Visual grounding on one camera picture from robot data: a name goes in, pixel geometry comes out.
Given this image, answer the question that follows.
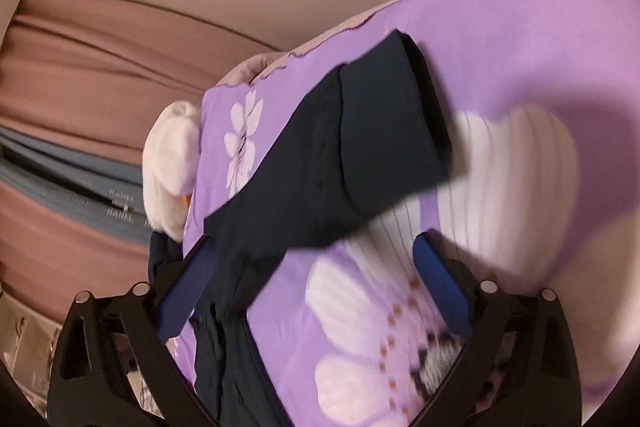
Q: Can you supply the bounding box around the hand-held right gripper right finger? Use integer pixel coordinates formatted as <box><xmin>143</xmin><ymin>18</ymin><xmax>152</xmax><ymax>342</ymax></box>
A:
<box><xmin>412</xmin><ymin>231</ymin><xmax>583</xmax><ymax>427</ymax></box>

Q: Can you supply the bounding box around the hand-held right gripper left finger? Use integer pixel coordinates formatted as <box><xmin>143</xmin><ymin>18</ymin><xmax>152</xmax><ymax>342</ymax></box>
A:
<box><xmin>47</xmin><ymin>234</ymin><xmax>221</xmax><ymax>427</ymax></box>

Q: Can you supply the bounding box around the white wardrobe shelf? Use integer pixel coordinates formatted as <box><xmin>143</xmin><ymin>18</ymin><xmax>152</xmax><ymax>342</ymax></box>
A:
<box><xmin>0</xmin><ymin>289</ymin><xmax>68</xmax><ymax>408</ymax></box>

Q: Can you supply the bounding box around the dark navy jacket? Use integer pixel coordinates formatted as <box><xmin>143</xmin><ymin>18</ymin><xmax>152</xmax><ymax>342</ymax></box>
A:
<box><xmin>192</xmin><ymin>31</ymin><xmax>453</xmax><ymax>427</ymax></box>

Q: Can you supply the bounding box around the white plush goose toy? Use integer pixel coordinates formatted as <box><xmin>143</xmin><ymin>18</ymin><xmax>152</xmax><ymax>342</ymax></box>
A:
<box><xmin>142</xmin><ymin>101</ymin><xmax>201</xmax><ymax>242</ymax></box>

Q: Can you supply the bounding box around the grey lettered curtain band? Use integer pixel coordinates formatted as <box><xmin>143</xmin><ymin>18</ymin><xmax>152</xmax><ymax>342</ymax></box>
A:
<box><xmin>0</xmin><ymin>127</ymin><xmax>153</xmax><ymax>245</ymax></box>

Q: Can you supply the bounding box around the purple floral blanket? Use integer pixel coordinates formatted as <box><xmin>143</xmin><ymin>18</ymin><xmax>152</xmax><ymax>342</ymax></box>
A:
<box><xmin>172</xmin><ymin>0</ymin><xmax>640</xmax><ymax>427</ymax></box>

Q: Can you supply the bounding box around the pink curtain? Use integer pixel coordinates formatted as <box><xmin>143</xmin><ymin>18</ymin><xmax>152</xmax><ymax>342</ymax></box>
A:
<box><xmin>0</xmin><ymin>0</ymin><xmax>281</xmax><ymax>308</ymax></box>

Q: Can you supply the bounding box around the crumpled navy blue garment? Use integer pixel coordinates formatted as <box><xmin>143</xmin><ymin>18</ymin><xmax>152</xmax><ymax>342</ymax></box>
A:
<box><xmin>148</xmin><ymin>232</ymin><xmax>186</xmax><ymax>289</ymax></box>

